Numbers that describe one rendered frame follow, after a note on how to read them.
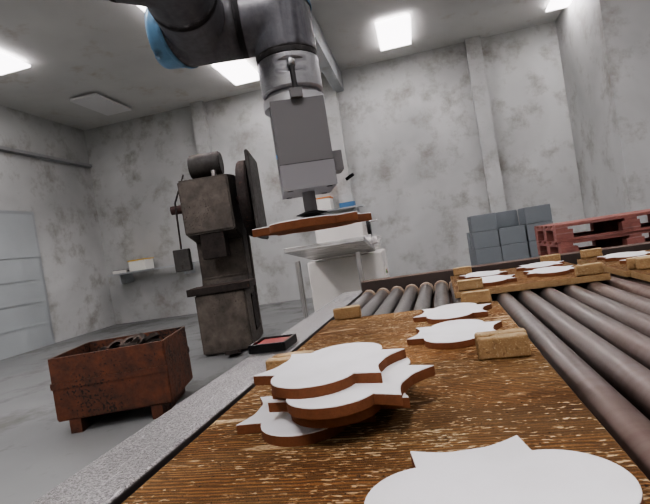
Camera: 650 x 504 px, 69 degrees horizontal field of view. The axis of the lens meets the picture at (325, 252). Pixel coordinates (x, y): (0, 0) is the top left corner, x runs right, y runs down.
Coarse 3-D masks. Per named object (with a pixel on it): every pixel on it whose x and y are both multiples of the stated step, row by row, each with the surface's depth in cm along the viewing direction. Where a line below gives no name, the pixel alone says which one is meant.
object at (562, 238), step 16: (560, 224) 435; (576, 224) 430; (592, 224) 496; (608, 224) 458; (624, 224) 422; (640, 224) 420; (544, 240) 480; (560, 240) 434; (576, 240) 431; (592, 240) 428; (608, 240) 463; (624, 240) 429; (640, 240) 421
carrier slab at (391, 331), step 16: (496, 304) 91; (336, 320) 102; (352, 320) 99; (368, 320) 96; (384, 320) 93; (400, 320) 90; (496, 320) 77; (512, 320) 75; (320, 336) 87; (336, 336) 84; (352, 336) 82; (368, 336) 80; (384, 336) 78; (400, 336) 76; (416, 352) 64; (432, 352) 63; (448, 352) 62; (464, 352) 60
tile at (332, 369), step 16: (320, 352) 51; (336, 352) 50; (352, 352) 49; (368, 352) 47; (384, 352) 46; (400, 352) 46; (288, 368) 46; (304, 368) 45; (320, 368) 44; (336, 368) 43; (352, 368) 42; (368, 368) 42; (384, 368) 44; (256, 384) 45; (272, 384) 41; (288, 384) 40; (304, 384) 40; (320, 384) 39; (336, 384) 39; (352, 384) 41
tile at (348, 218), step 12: (324, 216) 51; (336, 216) 53; (348, 216) 53; (360, 216) 58; (264, 228) 56; (276, 228) 52; (288, 228) 51; (300, 228) 52; (312, 228) 57; (324, 228) 63
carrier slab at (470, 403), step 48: (432, 384) 50; (480, 384) 48; (528, 384) 45; (384, 432) 40; (432, 432) 38; (480, 432) 37; (528, 432) 35; (576, 432) 34; (192, 480) 36; (240, 480) 35; (288, 480) 34; (336, 480) 33
